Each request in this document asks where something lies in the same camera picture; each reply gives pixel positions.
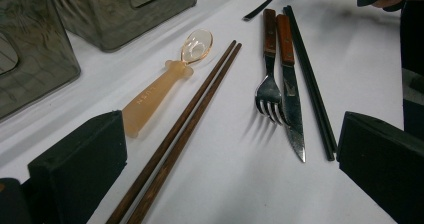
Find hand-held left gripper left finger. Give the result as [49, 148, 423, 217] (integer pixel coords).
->
[28, 109, 128, 224]

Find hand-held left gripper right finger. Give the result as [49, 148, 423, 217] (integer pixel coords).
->
[336, 111, 424, 224]

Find brown wooden chopstick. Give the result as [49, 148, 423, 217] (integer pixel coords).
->
[126, 43, 243, 224]
[105, 39, 238, 224]

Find black chopstick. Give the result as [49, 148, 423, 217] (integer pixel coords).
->
[286, 5, 339, 153]
[282, 5, 335, 162]

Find smoky transparent plastic bin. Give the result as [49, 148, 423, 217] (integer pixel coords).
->
[46, 0, 200, 53]
[0, 0, 82, 122]

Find wooden-handled steel fork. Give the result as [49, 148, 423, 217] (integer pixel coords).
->
[254, 8, 289, 127]

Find wooden-handled steel knife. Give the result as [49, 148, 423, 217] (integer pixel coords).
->
[275, 13, 307, 163]

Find metal spoon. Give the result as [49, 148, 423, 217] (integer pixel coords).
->
[242, 0, 299, 22]

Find white table mat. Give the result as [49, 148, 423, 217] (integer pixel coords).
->
[0, 0, 424, 224]

